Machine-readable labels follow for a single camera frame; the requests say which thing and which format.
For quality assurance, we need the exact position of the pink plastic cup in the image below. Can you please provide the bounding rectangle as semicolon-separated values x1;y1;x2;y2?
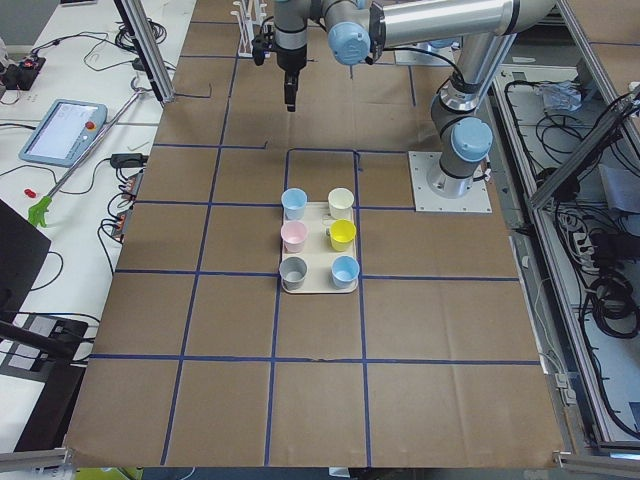
280;220;308;253

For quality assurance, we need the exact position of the light blue plastic cup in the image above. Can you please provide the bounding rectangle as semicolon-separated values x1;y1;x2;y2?
281;188;308;221

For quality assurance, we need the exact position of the grey plastic cup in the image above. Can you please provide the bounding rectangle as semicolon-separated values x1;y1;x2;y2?
279;256;308;291

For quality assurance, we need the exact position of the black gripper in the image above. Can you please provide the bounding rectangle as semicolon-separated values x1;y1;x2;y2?
276;45;306;112

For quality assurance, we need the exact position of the reacher grabber tool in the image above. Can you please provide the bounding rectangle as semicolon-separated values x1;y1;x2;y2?
27;86;151;227

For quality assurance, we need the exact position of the aluminium frame post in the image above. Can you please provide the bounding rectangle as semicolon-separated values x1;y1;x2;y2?
114;0;175;104

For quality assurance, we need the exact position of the teach pendant tablet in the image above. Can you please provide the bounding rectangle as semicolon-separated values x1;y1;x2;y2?
18;99;107;168

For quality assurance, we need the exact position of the white wire cup rack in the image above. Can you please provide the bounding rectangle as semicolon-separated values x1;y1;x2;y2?
231;0;267;58

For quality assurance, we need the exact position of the white plastic cup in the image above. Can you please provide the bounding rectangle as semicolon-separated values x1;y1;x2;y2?
328;187;355;220

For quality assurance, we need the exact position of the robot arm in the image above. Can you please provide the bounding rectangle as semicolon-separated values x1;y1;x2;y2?
253;0;554;199

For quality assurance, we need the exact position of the cream plastic tray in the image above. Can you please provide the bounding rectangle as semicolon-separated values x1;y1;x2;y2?
281;202;359;294

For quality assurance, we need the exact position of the yellow plastic cup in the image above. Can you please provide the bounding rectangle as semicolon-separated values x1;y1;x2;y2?
329;219;357;252

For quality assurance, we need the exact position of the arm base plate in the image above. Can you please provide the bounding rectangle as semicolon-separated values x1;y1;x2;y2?
408;151;492;215

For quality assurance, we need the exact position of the brown paper table cover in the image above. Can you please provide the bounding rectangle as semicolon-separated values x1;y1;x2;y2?
66;1;563;468

